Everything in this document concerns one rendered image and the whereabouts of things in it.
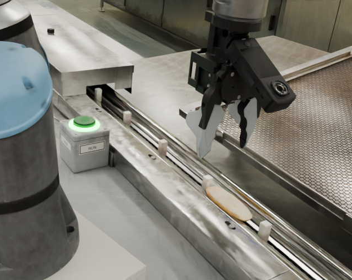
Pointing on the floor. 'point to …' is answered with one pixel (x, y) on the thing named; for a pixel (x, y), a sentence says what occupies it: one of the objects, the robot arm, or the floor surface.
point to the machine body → (125, 53)
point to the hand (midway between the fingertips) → (225, 149)
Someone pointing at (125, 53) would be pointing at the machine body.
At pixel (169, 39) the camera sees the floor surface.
